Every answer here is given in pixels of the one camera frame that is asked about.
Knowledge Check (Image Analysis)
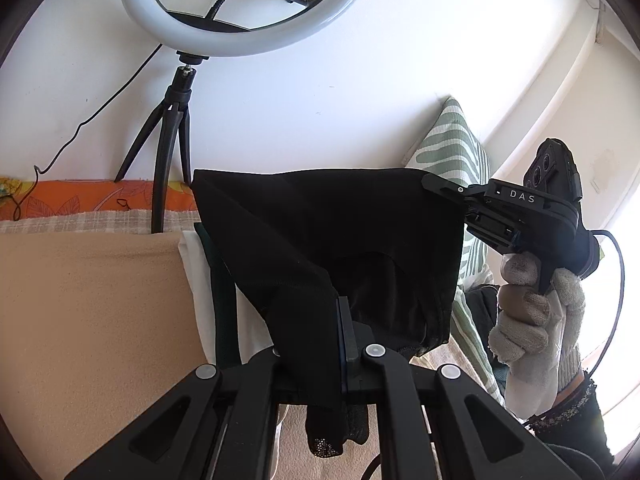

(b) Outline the orange floral cloth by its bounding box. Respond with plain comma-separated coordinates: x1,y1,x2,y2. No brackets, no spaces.
0,175,201,221

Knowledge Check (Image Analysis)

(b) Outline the thin black cord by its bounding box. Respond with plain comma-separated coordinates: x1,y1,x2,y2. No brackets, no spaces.
10,42,165,221

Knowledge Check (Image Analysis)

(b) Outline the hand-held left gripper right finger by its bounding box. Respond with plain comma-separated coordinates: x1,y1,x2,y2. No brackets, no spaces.
336,297,566,480

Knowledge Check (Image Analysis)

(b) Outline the folded dark green cloth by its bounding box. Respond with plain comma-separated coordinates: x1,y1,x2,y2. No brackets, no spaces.
194,222,239,366

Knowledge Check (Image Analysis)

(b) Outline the person's right hand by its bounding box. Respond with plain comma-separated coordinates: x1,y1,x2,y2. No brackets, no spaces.
487,250,587,411

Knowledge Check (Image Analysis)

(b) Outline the green patterned pillow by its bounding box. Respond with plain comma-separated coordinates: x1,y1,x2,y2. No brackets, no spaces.
402,96,506,406

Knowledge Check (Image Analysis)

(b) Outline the white ring light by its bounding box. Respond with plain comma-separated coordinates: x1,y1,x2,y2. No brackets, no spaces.
118,0,377,57

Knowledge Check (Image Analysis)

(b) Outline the beige blanket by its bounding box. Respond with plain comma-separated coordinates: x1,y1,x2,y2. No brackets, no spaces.
0,232,221,480

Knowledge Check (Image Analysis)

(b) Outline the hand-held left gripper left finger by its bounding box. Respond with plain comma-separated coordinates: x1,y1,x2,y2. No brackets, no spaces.
65,347,283,480

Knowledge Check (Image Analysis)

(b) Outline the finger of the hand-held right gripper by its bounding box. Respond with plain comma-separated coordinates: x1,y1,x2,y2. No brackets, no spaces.
464,209,524,254
421,174,472,209

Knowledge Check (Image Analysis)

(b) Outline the folded white cloth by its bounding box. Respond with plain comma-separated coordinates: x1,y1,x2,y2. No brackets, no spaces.
177,230,276,366

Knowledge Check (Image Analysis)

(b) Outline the black tripod stand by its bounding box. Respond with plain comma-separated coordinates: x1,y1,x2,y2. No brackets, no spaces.
114,50,208,235

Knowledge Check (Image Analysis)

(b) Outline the black garment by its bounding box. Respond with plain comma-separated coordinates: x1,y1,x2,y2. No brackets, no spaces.
191,167,468,458

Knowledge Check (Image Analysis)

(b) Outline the beige checked cloth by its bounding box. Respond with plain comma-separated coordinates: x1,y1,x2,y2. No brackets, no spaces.
0,207,201,237

